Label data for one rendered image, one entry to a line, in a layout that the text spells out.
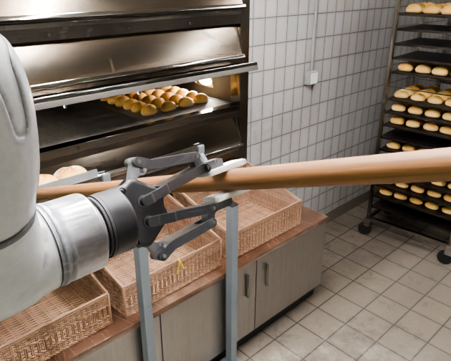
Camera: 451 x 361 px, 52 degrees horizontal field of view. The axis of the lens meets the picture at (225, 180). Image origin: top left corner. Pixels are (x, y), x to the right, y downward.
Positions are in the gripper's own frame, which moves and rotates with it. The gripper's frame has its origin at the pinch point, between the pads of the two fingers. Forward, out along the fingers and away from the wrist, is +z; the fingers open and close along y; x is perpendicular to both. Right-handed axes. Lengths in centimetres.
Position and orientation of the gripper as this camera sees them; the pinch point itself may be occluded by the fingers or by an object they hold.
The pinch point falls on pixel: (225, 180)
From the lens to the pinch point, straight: 64.7
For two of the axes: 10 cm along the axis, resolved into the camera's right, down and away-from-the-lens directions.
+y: 2.3, 9.6, 1.4
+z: 7.3, -2.7, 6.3
